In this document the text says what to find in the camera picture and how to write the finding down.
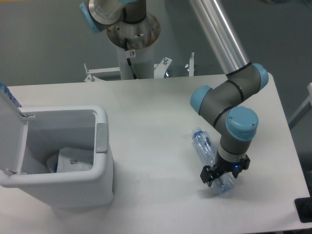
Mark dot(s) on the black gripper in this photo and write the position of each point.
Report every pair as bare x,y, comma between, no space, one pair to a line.
210,173

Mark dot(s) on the clear blue plastic bottle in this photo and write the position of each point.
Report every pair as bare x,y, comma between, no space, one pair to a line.
207,152

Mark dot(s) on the white wrapper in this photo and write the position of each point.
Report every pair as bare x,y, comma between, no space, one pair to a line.
74,160

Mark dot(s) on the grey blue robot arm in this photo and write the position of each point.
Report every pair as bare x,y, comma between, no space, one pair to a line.
222,106

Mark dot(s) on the white trash can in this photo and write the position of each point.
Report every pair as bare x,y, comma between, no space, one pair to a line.
51,129

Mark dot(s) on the white trash can lid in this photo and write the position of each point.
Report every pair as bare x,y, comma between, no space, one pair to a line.
13,133

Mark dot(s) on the black device at table edge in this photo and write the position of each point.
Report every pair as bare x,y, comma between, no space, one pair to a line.
304,209

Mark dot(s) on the white paper in bin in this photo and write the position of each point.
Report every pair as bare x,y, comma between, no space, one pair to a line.
52,163

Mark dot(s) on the white frame at right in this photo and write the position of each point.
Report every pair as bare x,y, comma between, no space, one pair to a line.
302,110

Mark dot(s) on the white metal frame bracket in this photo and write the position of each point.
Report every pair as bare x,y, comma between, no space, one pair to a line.
130,70

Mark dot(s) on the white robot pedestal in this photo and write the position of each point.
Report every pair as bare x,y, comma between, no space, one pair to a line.
135,41

